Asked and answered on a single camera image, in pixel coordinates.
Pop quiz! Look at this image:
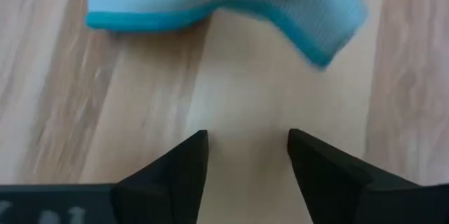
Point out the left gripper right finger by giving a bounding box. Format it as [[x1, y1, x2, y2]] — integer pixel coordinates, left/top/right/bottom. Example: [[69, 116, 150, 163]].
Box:
[[286, 128, 387, 224]]

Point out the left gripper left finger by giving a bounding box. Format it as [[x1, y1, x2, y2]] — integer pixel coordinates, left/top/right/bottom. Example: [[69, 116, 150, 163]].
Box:
[[111, 129, 210, 224]]

